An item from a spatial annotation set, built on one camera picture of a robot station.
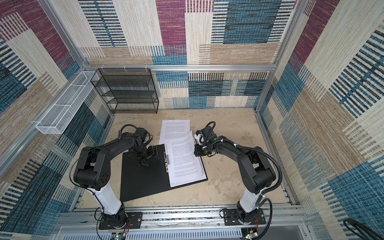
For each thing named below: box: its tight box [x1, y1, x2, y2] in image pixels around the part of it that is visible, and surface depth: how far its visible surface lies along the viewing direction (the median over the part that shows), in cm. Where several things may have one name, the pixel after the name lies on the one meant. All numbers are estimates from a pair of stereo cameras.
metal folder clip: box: [163, 151, 170, 173], surface depth 93 cm
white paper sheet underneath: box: [165, 130, 207, 188], surface depth 93 cm
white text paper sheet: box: [159, 119, 191, 145], surface depth 111 cm
